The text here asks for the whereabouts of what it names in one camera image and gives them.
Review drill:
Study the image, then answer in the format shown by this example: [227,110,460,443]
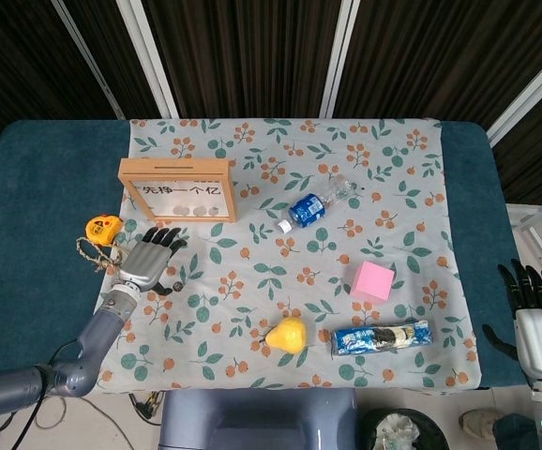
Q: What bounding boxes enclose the floor power plugs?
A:
[128,391,167,426]

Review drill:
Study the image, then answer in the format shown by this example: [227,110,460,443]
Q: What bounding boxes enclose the clear bottle blue label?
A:
[278,175,361,234]

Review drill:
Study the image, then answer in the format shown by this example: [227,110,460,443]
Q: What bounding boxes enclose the pink cube block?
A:
[349,261,397,303]

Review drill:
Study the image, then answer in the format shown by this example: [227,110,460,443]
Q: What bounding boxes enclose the yellow tape measure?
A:
[84,215,129,268]

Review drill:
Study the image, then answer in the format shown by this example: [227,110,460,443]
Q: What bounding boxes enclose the black trash bin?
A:
[362,408,451,450]

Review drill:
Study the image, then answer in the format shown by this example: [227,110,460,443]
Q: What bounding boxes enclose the blue-grey robot torso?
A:
[158,388,361,450]

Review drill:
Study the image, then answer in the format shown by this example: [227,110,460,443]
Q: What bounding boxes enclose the white partition post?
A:
[320,0,362,119]
[486,39,542,147]
[115,0,179,119]

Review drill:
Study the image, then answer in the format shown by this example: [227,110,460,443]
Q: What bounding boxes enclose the yellow pear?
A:
[263,316,309,353]

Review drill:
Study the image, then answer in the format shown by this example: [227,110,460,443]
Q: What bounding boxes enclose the wooden frame coin bank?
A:
[117,157,238,224]

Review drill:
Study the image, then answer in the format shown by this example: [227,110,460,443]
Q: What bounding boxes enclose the white shoe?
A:
[458,408,498,435]

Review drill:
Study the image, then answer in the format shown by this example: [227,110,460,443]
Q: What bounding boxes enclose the leaf and berry tablecloth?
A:
[95,116,483,391]

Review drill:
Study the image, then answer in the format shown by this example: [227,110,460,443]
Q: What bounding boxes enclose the teal table cover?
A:
[0,119,528,390]

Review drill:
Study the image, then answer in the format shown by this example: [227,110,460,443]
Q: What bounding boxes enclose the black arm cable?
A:
[40,337,87,376]

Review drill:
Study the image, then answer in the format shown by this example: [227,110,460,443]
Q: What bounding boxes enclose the braided beige rope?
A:
[75,236,127,278]

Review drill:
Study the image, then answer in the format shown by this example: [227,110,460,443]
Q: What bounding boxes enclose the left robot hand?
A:
[111,226,188,296]

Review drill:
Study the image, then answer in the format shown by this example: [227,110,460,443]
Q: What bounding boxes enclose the blue cookie package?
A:
[329,319,434,360]

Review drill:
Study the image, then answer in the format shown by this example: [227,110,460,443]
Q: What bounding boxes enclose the thin grey partition post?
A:
[50,0,127,121]

